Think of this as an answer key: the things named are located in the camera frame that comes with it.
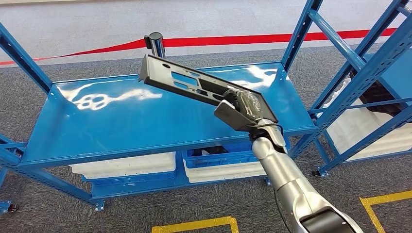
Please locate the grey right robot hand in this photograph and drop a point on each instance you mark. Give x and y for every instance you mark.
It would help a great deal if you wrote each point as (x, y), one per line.
(249, 103)

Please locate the black plastic panel part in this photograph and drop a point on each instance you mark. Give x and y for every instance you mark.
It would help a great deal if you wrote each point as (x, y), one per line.
(154, 72)

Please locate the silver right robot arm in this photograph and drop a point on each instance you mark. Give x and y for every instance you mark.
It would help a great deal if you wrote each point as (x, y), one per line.
(276, 167)

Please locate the small black plastic part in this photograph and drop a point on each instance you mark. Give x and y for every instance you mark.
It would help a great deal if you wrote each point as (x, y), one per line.
(215, 150)

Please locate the black moulded plastic part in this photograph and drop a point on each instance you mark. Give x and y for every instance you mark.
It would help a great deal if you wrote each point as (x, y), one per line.
(376, 96)

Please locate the blue metal shelf rack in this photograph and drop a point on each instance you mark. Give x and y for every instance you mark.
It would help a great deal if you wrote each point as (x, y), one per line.
(4, 205)
(399, 80)
(96, 135)

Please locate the red barrier belt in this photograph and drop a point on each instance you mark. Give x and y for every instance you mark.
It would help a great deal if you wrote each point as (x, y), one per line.
(257, 39)

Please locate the large white plastic crate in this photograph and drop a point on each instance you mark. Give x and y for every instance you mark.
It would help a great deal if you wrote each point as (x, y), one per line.
(360, 135)

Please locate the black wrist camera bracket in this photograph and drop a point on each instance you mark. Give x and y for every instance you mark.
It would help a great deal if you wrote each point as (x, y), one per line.
(235, 119)

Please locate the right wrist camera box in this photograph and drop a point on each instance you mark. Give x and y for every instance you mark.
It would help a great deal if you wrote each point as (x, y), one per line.
(227, 103)

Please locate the chrome stanchion post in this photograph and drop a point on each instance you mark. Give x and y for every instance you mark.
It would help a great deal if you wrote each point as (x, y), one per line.
(156, 43)

